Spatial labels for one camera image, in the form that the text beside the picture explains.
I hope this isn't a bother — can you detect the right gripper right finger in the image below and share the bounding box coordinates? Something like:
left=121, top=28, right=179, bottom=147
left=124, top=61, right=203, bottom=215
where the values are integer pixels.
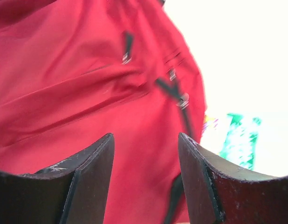
left=178, top=133, right=288, bottom=224

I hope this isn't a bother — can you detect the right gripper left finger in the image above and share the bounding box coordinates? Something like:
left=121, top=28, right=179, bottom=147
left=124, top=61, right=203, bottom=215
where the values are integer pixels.
left=0, top=133, right=114, bottom=224

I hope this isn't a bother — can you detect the green snack packet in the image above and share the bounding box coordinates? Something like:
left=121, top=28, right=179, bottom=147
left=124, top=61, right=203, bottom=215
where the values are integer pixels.
left=200, top=113, right=262, bottom=170

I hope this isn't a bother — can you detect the red student backpack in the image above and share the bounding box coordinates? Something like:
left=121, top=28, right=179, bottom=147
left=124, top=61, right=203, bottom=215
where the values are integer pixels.
left=0, top=0, right=205, bottom=224

